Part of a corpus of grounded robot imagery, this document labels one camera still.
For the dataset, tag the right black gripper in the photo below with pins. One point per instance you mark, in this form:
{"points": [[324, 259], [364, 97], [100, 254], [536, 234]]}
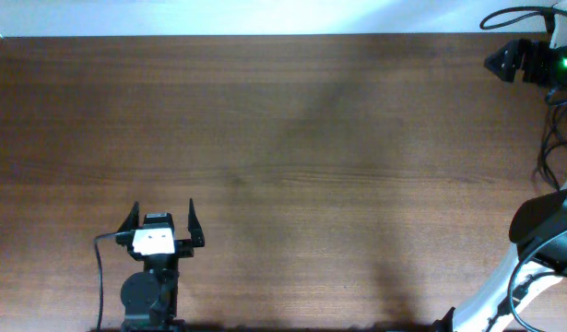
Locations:
{"points": [[534, 50]]}

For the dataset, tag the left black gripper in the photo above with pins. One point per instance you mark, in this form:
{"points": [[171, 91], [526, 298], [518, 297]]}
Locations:
{"points": [[185, 248]]}

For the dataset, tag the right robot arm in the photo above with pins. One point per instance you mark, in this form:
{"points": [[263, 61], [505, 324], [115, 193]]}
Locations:
{"points": [[537, 256]]}

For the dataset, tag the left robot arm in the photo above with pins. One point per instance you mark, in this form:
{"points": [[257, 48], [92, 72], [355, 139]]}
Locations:
{"points": [[150, 297]]}

